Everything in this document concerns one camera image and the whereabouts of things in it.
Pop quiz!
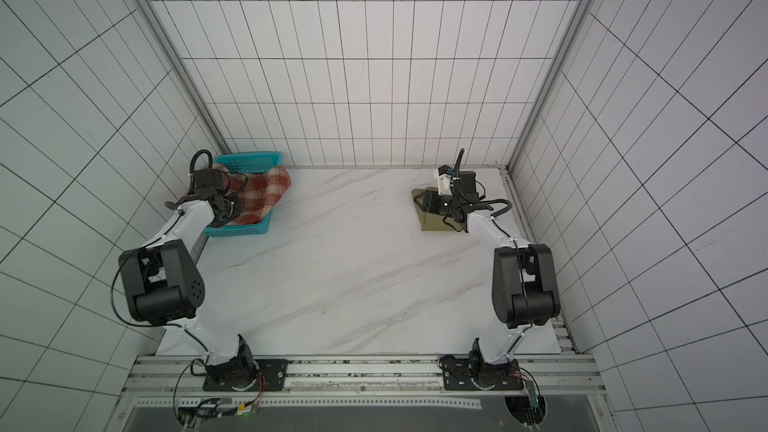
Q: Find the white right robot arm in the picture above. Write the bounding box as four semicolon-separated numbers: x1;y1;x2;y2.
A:
413;148;561;375

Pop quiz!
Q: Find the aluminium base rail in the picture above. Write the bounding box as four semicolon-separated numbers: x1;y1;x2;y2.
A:
122;354;607;408

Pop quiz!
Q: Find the electronics board with wires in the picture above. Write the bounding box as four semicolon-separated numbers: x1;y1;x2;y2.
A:
172;372;266;431

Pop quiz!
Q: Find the olive green skirt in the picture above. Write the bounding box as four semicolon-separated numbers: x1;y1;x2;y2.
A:
411;187;465;233

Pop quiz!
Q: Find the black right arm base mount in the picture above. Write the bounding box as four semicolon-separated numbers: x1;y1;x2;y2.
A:
438;338;525;392

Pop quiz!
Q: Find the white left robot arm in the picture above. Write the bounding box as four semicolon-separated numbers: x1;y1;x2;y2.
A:
113;149;258;389

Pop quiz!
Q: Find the teal plastic basket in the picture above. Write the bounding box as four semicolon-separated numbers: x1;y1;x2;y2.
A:
204;152;291;237

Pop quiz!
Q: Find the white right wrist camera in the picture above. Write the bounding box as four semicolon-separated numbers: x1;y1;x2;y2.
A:
434;165;453;196

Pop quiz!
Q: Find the red plaid skirt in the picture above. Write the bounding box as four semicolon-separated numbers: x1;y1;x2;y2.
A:
216;164;291;226

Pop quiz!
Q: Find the aluminium corner post left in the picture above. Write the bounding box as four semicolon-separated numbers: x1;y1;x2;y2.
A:
134;0;231;154

